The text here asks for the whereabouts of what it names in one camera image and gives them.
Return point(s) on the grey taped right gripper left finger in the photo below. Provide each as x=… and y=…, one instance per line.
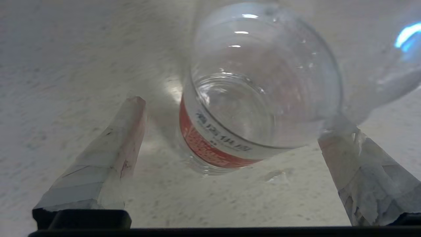
x=102, y=164

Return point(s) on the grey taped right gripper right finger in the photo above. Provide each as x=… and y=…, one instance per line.
x=371, y=177

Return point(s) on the clear water bottle red cap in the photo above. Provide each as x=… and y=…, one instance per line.
x=250, y=98

